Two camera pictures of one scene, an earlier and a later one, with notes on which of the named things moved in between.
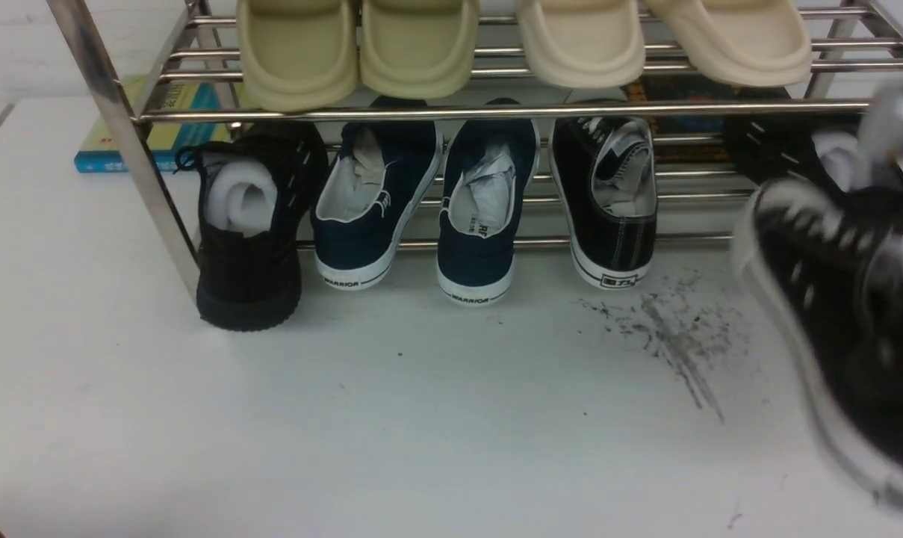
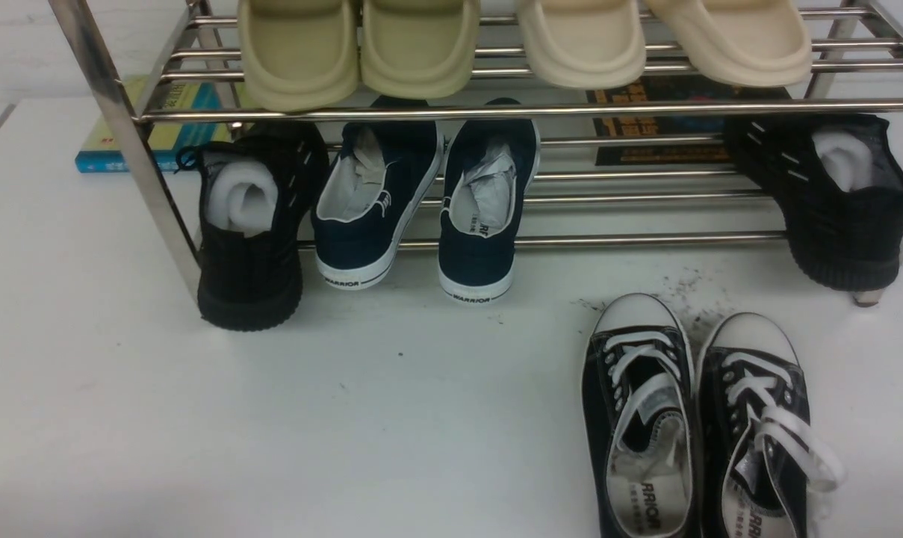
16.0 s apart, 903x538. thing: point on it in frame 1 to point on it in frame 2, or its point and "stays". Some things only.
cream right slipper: (748, 43) stays
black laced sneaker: (606, 167) to (641, 423)
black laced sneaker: (842, 279) to (757, 453)
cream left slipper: (584, 43) stays
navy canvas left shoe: (377, 177) stays
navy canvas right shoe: (488, 167) stays
